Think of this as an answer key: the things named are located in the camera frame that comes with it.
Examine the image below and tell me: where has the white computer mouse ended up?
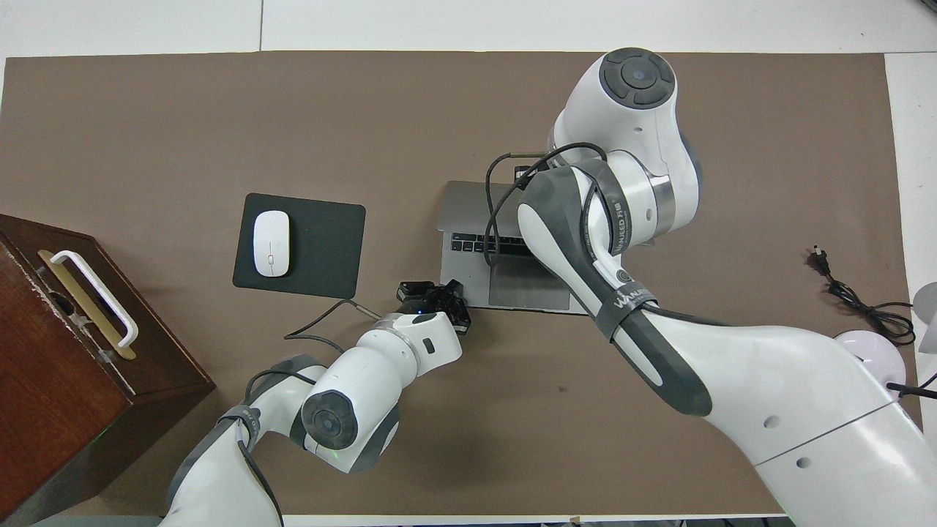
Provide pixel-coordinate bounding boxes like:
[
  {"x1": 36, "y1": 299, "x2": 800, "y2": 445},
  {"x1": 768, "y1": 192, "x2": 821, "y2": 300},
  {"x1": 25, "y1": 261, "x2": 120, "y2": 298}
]
[{"x1": 253, "y1": 210, "x2": 291, "y2": 278}]

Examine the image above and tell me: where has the grey left arm cable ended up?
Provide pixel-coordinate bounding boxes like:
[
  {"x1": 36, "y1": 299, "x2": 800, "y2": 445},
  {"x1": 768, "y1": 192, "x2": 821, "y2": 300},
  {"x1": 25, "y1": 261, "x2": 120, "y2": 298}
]
[{"x1": 236, "y1": 296, "x2": 383, "y2": 527}]

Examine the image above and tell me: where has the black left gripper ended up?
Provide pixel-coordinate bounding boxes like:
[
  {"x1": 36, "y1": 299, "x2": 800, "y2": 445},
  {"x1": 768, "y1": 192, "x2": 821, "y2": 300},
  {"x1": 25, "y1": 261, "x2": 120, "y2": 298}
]
[{"x1": 397, "y1": 278, "x2": 473, "y2": 336}]

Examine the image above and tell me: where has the black power cable with plug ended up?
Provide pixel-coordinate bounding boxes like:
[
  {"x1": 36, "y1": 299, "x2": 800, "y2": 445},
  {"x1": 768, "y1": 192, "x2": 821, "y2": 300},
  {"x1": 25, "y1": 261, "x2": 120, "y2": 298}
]
[{"x1": 809, "y1": 247, "x2": 916, "y2": 346}]

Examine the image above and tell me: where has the brass handle plate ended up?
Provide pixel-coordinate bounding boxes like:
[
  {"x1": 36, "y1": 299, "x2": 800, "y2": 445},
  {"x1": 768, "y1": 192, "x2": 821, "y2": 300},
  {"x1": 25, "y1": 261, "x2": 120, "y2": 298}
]
[{"x1": 37, "y1": 249, "x2": 137, "y2": 361}]

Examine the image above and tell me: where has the black mouse pad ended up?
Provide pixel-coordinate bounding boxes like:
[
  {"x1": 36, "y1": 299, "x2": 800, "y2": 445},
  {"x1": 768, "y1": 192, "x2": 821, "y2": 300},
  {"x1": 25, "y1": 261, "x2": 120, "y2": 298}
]
[{"x1": 232, "y1": 193, "x2": 367, "y2": 300}]

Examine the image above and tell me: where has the white box handle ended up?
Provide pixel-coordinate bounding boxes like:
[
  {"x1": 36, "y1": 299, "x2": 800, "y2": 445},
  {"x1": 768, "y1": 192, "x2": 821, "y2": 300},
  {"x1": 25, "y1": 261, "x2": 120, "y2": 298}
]
[{"x1": 50, "y1": 250, "x2": 139, "y2": 348}]

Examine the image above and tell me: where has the brown table mat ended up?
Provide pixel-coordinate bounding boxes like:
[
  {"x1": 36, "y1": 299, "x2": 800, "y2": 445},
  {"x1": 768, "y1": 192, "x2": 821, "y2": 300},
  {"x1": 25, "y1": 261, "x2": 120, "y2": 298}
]
[{"x1": 0, "y1": 50, "x2": 925, "y2": 517}]

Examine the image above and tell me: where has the dark brown wooden box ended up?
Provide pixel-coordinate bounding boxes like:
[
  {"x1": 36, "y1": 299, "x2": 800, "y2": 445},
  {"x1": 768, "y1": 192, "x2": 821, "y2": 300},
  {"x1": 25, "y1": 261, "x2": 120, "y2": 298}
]
[{"x1": 0, "y1": 214, "x2": 217, "y2": 524}]

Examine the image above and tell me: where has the silver grey laptop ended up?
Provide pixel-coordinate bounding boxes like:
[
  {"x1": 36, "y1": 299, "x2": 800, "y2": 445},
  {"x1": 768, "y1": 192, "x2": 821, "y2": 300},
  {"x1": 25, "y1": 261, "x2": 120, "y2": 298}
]
[{"x1": 437, "y1": 181, "x2": 592, "y2": 315}]

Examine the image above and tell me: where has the white desk lamp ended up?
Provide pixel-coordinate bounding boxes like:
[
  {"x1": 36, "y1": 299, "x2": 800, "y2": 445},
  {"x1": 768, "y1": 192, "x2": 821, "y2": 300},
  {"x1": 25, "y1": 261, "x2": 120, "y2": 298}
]
[{"x1": 833, "y1": 282, "x2": 937, "y2": 402}]

